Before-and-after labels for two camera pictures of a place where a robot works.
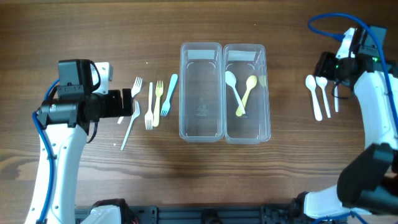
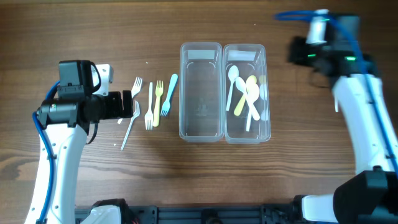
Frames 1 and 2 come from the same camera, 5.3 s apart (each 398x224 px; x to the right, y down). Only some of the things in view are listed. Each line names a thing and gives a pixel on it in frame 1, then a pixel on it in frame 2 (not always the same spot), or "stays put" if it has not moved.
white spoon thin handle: x=321 y=82 to x=233 y=74
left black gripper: x=126 y=101 stays put
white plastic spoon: x=231 y=79 to x=240 y=86
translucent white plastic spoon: x=336 y=98 stays put
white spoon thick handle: x=311 y=84 to x=253 y=94
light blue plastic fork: x=166 y=104 stays put
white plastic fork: x=137 y=88 stays put
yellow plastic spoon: x=251 y=81 stays put
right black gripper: x=322 y=65 to x=296 y=50
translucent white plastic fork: x=136 y=113 stays put
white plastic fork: x=148 y=116 stays put
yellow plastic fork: x=159 y=91 stays put
